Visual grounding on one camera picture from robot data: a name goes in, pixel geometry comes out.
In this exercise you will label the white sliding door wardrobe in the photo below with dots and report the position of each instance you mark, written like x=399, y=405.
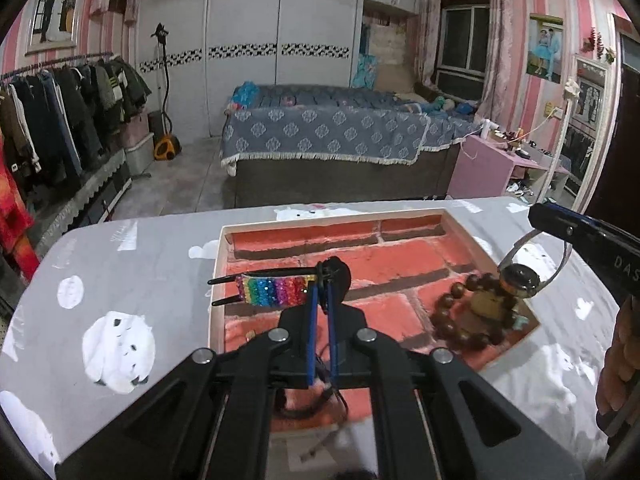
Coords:
x=250, y=45

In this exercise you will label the orange red jacket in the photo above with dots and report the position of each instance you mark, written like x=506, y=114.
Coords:
x=12, y=210

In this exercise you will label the pink floral curtain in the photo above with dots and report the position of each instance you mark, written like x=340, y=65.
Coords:
x=495, y=35

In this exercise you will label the row of dark hanging clothes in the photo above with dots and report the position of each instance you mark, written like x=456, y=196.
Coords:
x=75, y=105

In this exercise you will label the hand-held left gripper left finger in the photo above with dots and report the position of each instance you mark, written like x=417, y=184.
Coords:
x=312, y=335

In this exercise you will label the person's right hand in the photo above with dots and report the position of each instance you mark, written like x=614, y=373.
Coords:
x=622, y=370

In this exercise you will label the black garment steamer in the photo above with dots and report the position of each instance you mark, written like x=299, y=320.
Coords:
x=165, y=125

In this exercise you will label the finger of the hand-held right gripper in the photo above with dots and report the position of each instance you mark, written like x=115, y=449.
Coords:
x=560, y=220

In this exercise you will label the framed wedding poster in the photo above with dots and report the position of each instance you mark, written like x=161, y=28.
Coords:
x=52, y=5

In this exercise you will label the white framed standing mirror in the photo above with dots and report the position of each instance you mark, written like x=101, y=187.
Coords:
x=582, y=130

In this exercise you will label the metal clothes rack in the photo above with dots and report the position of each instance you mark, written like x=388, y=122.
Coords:
x=60, y=60

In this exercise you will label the red lined jewelry tray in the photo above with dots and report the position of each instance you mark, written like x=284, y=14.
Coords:
x=390, y=270

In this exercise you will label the bed with blue patterned cover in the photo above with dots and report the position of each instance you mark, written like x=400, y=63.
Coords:
x=340, y=135

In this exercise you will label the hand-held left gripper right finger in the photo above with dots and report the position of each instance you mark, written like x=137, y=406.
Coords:
x=333, y=330

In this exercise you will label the blue hanging garment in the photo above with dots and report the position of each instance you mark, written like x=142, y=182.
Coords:
x=365, y=60

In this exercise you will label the pink side cabinet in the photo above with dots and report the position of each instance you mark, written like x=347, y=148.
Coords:
x=485, y=165

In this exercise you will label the couple photo wall poster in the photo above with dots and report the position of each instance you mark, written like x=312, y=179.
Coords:
x=545, y=47

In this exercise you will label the pink storage box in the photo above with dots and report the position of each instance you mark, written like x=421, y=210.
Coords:
x=139, y=142

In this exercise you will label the rainbow rhinestone hair clip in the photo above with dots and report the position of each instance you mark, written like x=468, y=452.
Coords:
x=272, y=290

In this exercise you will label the dark window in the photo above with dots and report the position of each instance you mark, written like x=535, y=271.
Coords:
x=462, y=45

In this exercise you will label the red flower wall decoration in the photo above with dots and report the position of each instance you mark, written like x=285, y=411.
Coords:
x=597, y=45

